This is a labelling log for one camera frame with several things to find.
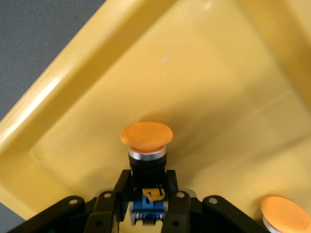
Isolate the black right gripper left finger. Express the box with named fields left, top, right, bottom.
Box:
left=85, top=169, right=133, bottom=233

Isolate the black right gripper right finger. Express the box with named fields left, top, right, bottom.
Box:
left=162, top=169, right=204, bottom=233

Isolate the yellow push button switch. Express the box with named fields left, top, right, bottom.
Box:
left=260, top=195, right=311, bottom=233
left=120, top=121, right=174, bottom=225

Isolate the yellow plastic tray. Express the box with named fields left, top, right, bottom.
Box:
left=0, top=0, right=311, bottom=233

